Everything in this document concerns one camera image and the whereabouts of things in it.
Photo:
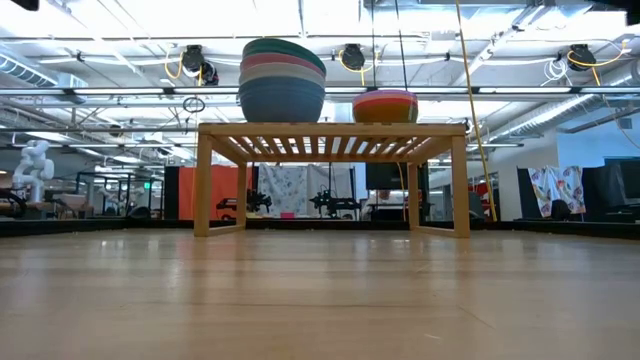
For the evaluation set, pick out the large blue bowl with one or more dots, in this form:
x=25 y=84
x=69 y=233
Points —
x=280 y=102

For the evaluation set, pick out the orange bowl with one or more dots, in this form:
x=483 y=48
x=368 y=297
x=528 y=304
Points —
x=385 y=115

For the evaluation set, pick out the small pink bowl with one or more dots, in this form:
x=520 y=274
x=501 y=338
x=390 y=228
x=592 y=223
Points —
x=385 y=102

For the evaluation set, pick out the large white bowl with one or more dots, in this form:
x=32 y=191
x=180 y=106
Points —
x=280 y=71

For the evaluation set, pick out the large pink bowl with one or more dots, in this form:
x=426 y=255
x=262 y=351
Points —
x=280 y=59

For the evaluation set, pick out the black background robot arm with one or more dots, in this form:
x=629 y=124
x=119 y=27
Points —
x=255 y=202
x=332 y=202

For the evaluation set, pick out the wooden slatted shelf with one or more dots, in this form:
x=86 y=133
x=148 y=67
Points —
x=330 y=129

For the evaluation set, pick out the pale floral cloth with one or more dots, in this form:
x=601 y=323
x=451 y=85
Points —
x=285 y=187

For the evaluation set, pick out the small black monitor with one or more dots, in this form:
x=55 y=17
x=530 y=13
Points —
x=385 y=175

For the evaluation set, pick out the orange panel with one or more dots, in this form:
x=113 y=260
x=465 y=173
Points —
x=220 y=185

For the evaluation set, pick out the colourful floral cloth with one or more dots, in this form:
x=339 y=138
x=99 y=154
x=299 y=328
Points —
x=557 y=187

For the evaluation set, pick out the white robot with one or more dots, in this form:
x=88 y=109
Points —
x=35 y=170

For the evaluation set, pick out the large black screen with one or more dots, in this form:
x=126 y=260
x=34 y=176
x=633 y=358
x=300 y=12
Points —
x=612 y=187

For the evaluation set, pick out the black table frame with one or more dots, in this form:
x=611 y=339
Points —
x=75 y=226

